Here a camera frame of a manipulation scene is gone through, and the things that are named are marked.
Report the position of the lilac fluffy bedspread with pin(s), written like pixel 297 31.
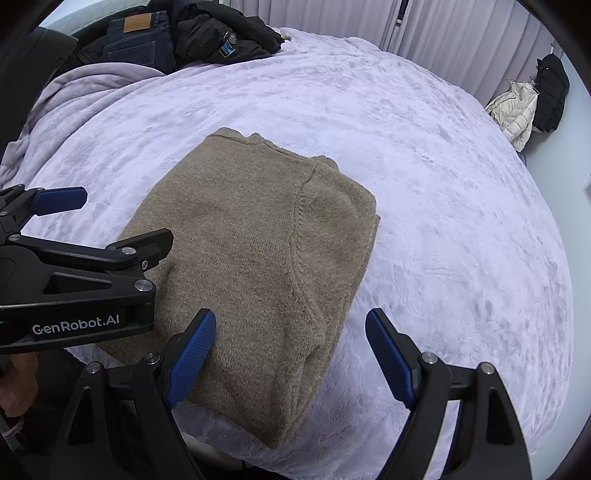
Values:
pixel 461 230

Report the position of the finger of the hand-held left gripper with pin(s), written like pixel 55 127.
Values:
pixel 138 249
pixel 60 198

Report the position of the dark blue jeans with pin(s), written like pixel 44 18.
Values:
pixel 138 46

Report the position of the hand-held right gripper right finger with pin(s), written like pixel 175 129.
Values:
pixel 392 355

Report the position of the smooth lilac blanket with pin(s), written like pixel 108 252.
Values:
pixel 83 87

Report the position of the grey pleated curtain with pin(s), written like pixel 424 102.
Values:
pixel 332 18
pixel 461 41

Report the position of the black puffer jacket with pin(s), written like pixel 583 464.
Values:
pixel 551 87

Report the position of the taupe knit sweater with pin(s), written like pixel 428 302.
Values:
pixel 258 240

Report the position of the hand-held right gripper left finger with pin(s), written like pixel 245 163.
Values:
pixel 191 360

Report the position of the white puffer jacket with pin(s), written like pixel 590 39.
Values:
pixel 512 115

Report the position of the person's left hand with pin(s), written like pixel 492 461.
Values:
pixel 18 387

